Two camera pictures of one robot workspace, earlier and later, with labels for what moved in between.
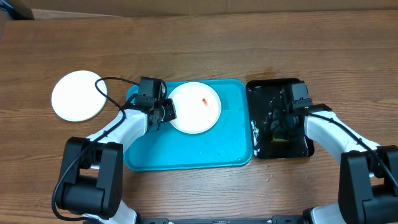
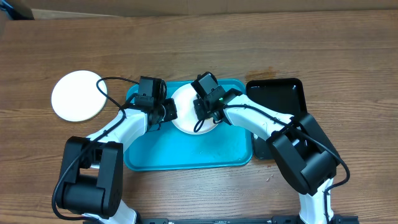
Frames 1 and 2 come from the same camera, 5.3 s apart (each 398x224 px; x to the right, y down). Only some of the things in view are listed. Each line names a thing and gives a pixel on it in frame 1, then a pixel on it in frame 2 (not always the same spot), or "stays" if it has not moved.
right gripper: [281, 129] to [206, 111]
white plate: [198, 107] stays
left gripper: [169, 104] stays
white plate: [75, 97] stays
